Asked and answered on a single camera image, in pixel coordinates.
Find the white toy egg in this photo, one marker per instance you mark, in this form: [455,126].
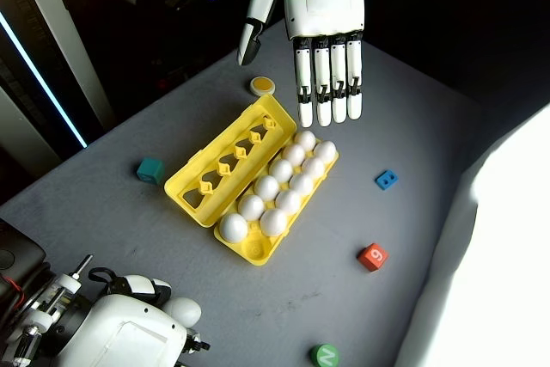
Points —
[281,170]
[325,151]
[251,207]
[288,201]
[233,227]
[185,311]
[313,168]
[273,222]
[301,184]
[294,154]
[266,187]
[305,140]

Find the yellow egg carton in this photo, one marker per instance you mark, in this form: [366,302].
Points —
[189,178]

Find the yellow and white round button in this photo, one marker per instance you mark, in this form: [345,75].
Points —
[262,84]

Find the grey table cloth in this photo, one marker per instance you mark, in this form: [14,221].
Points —
[386,126]

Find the teal cube block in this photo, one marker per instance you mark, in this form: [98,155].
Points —
[150,170]

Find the blue block with holes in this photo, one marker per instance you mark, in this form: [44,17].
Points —
[386,180]

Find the green letter N cylinder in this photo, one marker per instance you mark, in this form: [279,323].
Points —
[324,356]

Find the red numeral cube block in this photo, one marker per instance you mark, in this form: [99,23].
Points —
[373,257]

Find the cyan light strip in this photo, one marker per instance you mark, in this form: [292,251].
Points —
[43,79]

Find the grey frame panel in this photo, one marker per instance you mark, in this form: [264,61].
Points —
[21,135]

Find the white frame post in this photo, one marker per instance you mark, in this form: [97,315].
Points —
[64,19]

